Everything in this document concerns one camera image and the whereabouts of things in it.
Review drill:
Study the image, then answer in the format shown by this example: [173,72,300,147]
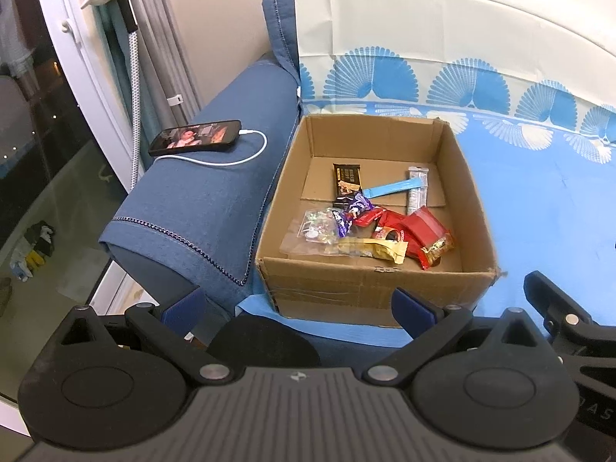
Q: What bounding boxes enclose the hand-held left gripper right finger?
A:
[363,288,559,387]

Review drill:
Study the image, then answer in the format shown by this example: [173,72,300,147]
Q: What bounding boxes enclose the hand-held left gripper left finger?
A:
[45,286,246,387]

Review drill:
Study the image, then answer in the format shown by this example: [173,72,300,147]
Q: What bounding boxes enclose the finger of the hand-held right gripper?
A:
[524,271,594,347]

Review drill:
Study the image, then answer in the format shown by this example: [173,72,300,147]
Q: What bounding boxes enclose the cardboard box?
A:
[254,113,506,329]

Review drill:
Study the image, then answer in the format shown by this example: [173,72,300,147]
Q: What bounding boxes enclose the gold snack bar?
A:
[337,237,409,264]

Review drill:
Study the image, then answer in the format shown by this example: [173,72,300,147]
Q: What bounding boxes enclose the large red snack packet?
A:
[382,205,455,270]

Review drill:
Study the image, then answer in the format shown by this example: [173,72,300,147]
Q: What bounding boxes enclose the red stick packet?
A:
[355,207,410,246]

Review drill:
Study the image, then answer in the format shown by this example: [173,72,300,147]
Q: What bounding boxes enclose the purple candy packet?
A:
[332,192,371,236]

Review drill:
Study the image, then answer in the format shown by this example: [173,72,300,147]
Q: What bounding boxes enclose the silver stick packet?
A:
[407,166,429,215]

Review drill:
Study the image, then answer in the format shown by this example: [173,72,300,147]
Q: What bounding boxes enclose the blue stick packet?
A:
[363,180,415,199]

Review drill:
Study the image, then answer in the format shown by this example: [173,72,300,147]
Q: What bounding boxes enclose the clear candy bag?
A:
[281,207,352,256]

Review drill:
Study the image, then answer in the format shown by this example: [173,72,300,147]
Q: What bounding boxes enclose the black snack bar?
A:
[333,164,362,201]

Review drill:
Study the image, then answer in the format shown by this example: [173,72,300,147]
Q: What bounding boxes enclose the dark rounded object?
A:
[207,315,321,369]

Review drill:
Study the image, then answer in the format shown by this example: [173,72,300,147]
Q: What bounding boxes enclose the dark blue denim cover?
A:
[99,0,309,367]

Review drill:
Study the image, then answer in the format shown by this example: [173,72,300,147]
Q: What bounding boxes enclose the blue fan-patterned bed sheet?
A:
[236,0,616,347]

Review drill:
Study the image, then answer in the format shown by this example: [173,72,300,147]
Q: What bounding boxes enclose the yellow and white gloves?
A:
[10,221,56,282]

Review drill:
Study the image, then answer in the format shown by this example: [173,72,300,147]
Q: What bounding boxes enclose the black smartphone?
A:
[148,119,242,157]

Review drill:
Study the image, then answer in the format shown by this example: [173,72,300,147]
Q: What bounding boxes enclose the white charging cable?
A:
[166,129,268,167]

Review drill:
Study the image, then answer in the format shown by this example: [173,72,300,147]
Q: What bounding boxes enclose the speckled steamer hose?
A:
[127,31,145,188]

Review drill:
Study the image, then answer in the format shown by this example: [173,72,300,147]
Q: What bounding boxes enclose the white window frame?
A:
[29,0,145,309]

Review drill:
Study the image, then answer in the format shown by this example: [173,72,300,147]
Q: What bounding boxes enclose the white window handle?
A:
[60,18,88,50]

